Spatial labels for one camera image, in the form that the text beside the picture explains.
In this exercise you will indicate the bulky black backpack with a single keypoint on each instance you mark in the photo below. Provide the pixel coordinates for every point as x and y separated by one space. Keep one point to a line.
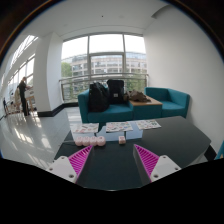
98 98

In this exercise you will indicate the pink power strip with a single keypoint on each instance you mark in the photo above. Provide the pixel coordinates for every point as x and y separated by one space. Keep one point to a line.
90 141

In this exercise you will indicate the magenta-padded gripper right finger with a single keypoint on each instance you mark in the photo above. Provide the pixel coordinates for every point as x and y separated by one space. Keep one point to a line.
163 166

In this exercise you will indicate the metal balcony railing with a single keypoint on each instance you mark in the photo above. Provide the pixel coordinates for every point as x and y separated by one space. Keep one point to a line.
73 80

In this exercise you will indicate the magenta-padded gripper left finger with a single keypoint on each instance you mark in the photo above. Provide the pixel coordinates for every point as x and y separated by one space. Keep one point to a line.
63 166

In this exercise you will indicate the boxy black backpack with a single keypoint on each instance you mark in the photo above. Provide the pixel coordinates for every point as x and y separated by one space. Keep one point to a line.
115 91

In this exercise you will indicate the colourful sticker sheet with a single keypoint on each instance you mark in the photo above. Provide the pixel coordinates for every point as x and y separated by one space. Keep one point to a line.
119 126
85 128
148 124

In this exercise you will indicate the wooden-topped teal side table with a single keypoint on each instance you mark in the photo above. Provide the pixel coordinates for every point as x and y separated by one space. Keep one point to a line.
146 110

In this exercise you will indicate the pink charger block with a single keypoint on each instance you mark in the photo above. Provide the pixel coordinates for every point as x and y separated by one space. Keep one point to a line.
122 140

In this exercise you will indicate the teal sofa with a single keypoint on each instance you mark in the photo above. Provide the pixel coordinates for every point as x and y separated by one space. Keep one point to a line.
111 113

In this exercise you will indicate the person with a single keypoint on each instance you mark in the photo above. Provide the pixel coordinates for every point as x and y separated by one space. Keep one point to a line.
23 95

